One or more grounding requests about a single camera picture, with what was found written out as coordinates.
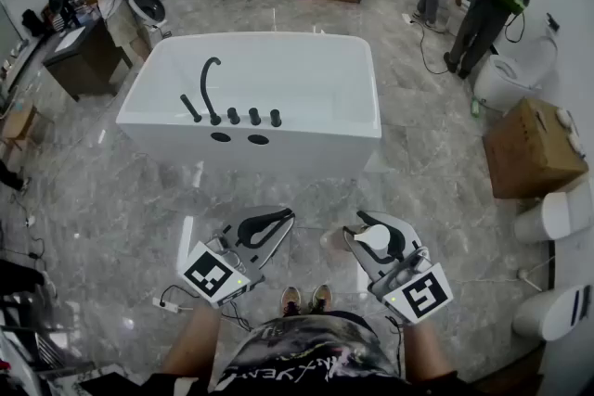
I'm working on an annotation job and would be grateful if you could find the long black floor cable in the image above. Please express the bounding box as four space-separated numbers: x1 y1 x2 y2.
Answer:
420 20 450 75

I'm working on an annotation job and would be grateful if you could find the white black toilet bowl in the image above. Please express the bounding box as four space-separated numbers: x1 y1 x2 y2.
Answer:
127 0 167 23

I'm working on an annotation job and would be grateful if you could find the person's left shoe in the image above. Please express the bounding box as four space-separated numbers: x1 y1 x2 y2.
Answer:
280 286 302 316

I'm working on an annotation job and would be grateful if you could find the person's black printed shirt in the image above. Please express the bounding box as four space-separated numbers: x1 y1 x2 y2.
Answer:
78 312 474 396

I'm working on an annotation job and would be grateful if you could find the brown cardboard box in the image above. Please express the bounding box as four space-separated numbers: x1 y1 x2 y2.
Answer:
481 96 589 200

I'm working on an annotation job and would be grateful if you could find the white toilet open lid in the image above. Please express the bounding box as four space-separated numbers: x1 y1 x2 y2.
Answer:
472 32 560 112

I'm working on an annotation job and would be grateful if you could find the person's right forearm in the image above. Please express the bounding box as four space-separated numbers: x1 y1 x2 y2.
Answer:
401 319 458 384

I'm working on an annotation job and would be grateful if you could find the white power strip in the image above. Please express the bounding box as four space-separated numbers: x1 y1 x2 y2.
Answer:
151 296 181 314

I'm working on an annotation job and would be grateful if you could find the black power strip cable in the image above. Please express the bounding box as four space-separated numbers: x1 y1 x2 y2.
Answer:
160 285 254 333

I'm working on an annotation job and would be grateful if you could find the person's right shoe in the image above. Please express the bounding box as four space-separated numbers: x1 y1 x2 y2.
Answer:
309 284 333 314

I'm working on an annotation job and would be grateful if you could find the white bathtub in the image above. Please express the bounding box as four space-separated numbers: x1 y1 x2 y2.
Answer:
115 31 383 182

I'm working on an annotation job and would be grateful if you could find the person's shoe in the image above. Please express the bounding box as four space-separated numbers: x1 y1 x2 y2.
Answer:
280 286 302 316
309 284 333 314

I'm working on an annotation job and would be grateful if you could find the black curved faucet spout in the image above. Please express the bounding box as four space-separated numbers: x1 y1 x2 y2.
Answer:
200 57 223 126

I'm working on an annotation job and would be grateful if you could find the person's left forearm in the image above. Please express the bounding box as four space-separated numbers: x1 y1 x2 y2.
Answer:
160 303 222 379

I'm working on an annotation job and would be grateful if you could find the metal shelf rack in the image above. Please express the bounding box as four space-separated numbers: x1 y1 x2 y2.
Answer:
0 259 98 396

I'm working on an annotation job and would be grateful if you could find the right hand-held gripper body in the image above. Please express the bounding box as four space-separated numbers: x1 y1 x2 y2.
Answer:
368 245 455 326

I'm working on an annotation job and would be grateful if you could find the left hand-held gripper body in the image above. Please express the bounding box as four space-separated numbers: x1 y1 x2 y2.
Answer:
178 222 266 310

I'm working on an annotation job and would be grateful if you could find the wooden stool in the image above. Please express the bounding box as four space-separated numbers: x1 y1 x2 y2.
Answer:
0 99 41 154

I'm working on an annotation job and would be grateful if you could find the white round object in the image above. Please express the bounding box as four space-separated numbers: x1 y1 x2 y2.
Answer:
319 223 392 255

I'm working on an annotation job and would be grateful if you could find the black hand shower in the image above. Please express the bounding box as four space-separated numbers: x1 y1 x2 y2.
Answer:
179 94 203 124

